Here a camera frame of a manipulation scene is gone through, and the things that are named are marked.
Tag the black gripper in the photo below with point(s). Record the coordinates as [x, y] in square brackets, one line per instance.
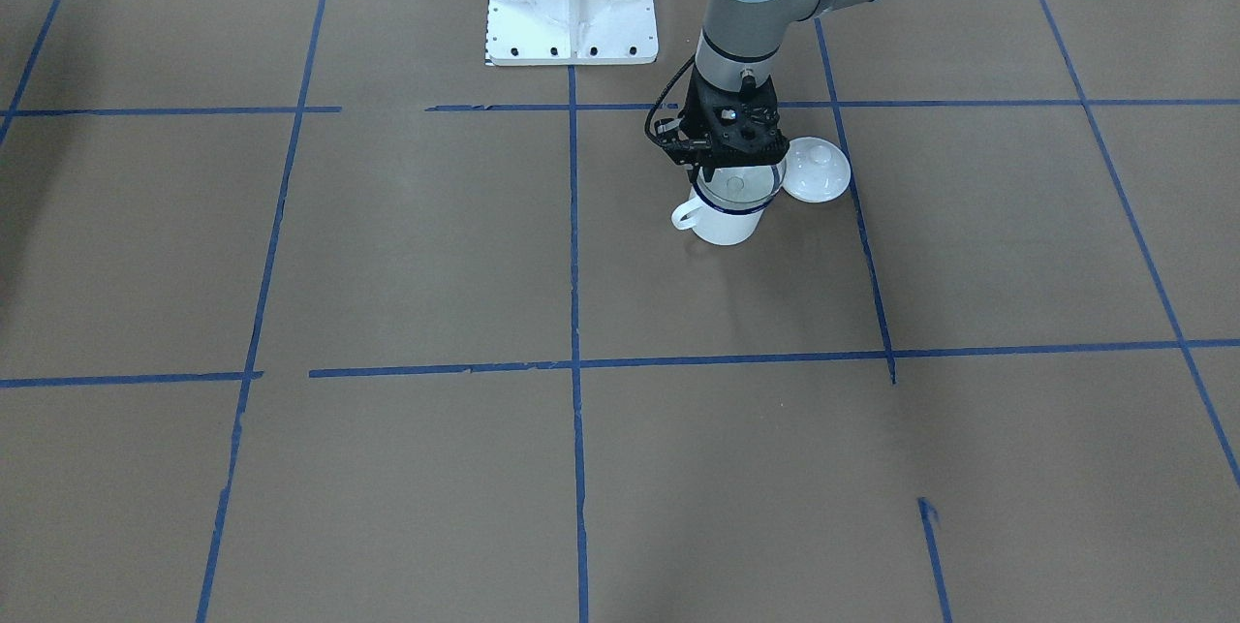
[696, 122]

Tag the white ceramic lid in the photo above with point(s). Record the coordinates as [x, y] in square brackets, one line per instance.
[816, 170]

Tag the white enamel mug blue rim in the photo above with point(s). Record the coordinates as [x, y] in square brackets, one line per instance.
[711, 225]

